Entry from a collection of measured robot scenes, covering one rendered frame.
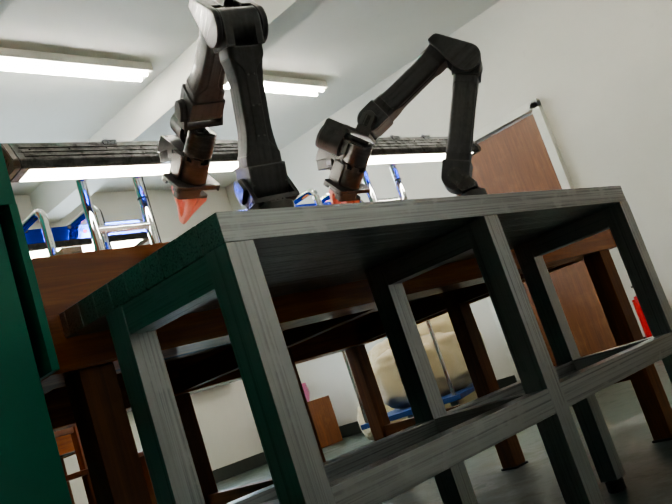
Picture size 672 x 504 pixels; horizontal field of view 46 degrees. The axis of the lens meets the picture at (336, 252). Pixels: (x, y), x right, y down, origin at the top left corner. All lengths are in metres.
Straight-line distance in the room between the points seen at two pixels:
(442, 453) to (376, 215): 0.35
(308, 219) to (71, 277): 0.44
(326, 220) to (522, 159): 5.54
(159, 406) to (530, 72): 5.74
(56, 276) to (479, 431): 0.69
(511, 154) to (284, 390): 5.78
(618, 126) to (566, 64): 0.64
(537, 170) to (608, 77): 0.87
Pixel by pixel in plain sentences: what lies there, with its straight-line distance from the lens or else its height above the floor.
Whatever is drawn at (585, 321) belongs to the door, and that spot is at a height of 0.36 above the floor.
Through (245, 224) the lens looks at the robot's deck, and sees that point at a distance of 0.98.
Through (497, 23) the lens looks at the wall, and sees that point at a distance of 6.85.
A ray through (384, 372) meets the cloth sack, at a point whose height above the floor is 0.46.
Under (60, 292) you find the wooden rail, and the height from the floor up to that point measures 0.70.
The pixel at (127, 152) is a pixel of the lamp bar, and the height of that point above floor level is 1.07.
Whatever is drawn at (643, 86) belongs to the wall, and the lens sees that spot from 6.25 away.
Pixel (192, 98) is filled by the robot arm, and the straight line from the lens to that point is 1.52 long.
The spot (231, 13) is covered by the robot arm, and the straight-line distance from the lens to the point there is 1.34.
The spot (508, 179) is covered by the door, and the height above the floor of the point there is 1.63.
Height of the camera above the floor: 0.42
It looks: 10 degrees up
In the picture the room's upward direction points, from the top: 18 degrees counter-clockwise
